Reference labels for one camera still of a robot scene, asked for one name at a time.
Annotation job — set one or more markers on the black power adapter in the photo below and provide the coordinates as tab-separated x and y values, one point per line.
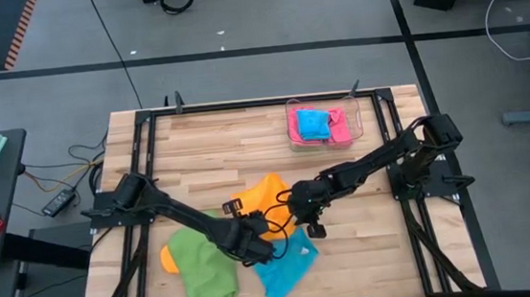
58	202

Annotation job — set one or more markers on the blue microfiber towel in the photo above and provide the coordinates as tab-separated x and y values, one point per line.
290	271
313	125

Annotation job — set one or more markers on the orange microfiber towel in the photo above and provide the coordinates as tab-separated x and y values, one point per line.
262	197
168	263

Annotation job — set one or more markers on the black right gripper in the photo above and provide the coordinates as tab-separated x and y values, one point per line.
312	197

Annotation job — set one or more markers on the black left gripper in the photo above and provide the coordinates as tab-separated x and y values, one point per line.
246	236

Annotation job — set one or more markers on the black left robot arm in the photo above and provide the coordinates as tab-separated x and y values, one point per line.
179	213

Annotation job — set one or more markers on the green microfiber towel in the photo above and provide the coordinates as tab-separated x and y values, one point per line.
204	274

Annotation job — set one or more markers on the pink microfiber towel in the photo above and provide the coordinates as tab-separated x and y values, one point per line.
340	130
293	131

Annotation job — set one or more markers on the clear plastic bin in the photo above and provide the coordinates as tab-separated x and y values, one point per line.
358	121

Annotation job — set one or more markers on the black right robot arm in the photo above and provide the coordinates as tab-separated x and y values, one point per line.
376	158

